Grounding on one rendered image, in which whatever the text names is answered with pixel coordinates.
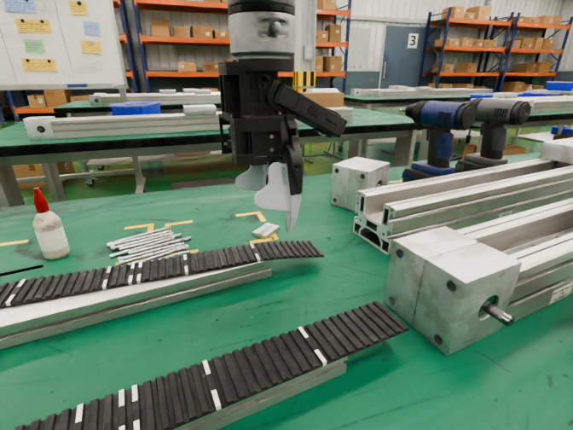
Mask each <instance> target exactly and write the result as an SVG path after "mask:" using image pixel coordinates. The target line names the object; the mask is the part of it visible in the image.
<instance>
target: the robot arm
mask: <svg viewBox="0 0 573 430"><path fill-rule="evenodd" d="M228 12H229V38H230V52H231V55H233V56H236V60H233V61H224V62H218V63H217V64H218V76H219V86H220V97H221V108H222V113H219V114H218V116H219V126H220V137H221V147H222V154H230V153H232V161H233V162H234V163H235V164H236V165H245V164H249V165H250V169H249V170H248V171H246V172H244V173H242V174H241V175H239V176H238V177H237V178H236V179H235V186H236V187H237V188H238V189H247V190H254V191H258V192H257V193H256V194H255V204H256V206H257V207H258V208H259V209H262V210H270V211H278V212H286V229H287V232H291V231H293V228H294V225H295V223H296V220H297V217H298V210H299V207H300V201H301V193H302V191H303V158H302V153H301V148H300V145H299V136H298V125H297V122H296V121H295V119H297V120H299V121H301V122H303V123H304V124H306V125H308V126H310V127H312V128H314V129H313V131H315V132H317V133H319V134H320V135H321V136H324V137H329V138H332V137H339V138H341V136H342V133H343V131H344V128H345V127H346V125H347V122H348V121H347V120H345V119H343V118H341V115H340V114H339V113H336V112H335V111H333V110H332V109H329V108H325V107H323V106H322V105H320V104H318V103H317V102H314V101H312V100H311V99H309V98H308V97H307V96H304V95H303V94H301V93H299V92H297V91H296V90H294V89H293V88H291V87H289V86H288V85H286V84H283V83H279V80H278V72H292V71H293V59H290V56H293V55H294V54H295V0H228ZM259 79H260V80H259ZM223 125H230V127H229V136H231V140H227V145H224V139H223ZM278 160H281V161H282V163H280V162H278Z"/></svg>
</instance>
